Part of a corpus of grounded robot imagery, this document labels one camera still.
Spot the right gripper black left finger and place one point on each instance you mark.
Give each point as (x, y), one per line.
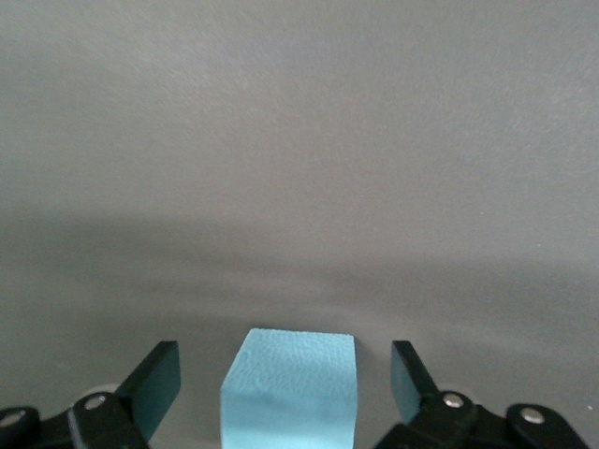
(140, 397)

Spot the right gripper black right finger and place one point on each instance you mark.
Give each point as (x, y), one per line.
(421, 402)

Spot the light blue foam block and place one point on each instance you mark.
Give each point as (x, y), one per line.
(287, 388)

